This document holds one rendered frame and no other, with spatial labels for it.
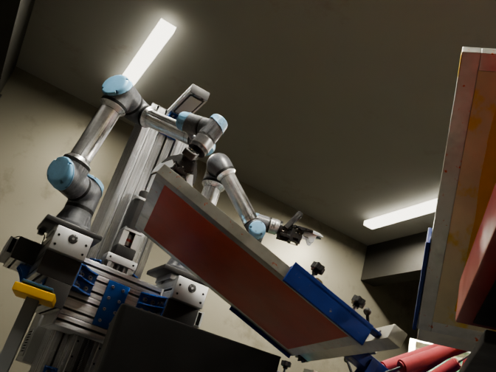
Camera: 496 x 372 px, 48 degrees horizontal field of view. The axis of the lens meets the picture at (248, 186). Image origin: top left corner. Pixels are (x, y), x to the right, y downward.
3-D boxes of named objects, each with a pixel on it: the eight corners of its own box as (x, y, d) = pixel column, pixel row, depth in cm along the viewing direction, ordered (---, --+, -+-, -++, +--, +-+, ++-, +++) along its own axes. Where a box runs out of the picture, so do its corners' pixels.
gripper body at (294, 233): (298, 246, 267) (274, 239, 268) (303, 229, 270) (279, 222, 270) (301, 243, 260) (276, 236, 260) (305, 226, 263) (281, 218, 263)
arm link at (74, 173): (80, 204, 217) (147, 95, 236) (59, 186, 205) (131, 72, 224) (59, 196, 223) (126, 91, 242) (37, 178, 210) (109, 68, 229)
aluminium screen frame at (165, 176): (156, 172, 162) (164, 163, 163) (134, 226, 214) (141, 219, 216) (364, 343, 162) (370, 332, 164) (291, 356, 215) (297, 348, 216)
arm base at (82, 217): (48, 226, 224) (58, 204, 228) (83, 240, 229) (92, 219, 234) (55, 218, 211) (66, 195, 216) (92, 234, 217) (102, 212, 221)
